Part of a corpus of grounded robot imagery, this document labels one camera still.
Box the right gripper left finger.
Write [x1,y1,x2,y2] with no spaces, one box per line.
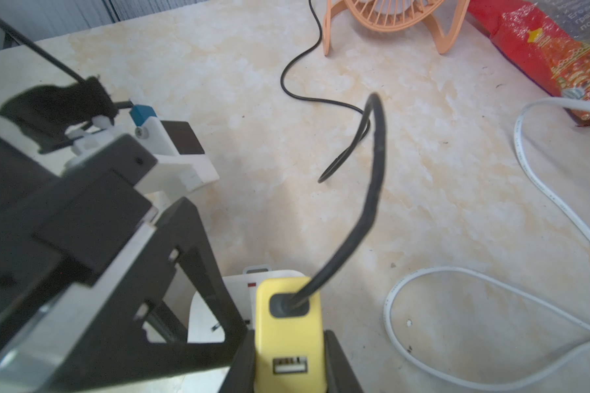
[219,330,256,393]

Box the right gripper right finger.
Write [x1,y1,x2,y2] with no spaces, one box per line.
[324,330,364,393]

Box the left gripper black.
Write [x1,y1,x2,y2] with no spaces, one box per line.
[0,135,247,392]

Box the yellow USB charger plug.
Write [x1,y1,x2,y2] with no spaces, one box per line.
[254,274,328,392]

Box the white power strip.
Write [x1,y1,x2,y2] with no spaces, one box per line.
[187,265,304,343]

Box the white desk fan cable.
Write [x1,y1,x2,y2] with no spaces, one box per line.
[382,97,590,393]

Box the orange small USB fan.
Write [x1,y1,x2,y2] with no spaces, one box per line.
[321,0,470,55]

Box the red snack bag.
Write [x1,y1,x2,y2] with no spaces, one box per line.
[468,0,590,102]

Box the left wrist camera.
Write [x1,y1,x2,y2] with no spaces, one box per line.
[63,105,220,201]

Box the black cable of orange fan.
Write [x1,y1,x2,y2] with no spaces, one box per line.
[268,0,388,319]

